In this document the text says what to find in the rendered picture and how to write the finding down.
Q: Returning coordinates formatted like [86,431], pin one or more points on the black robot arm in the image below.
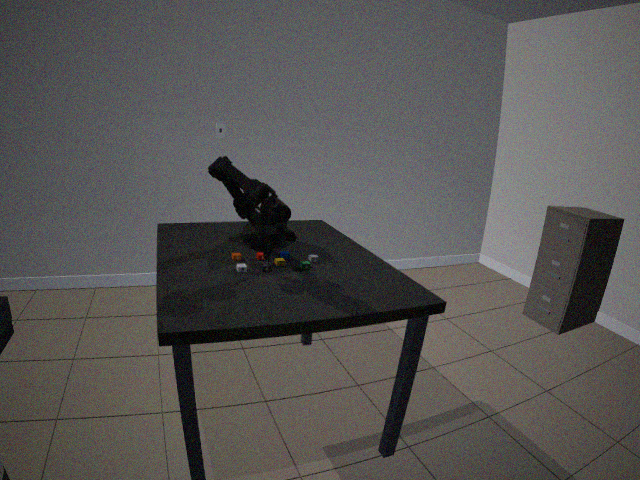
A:
[255,193]

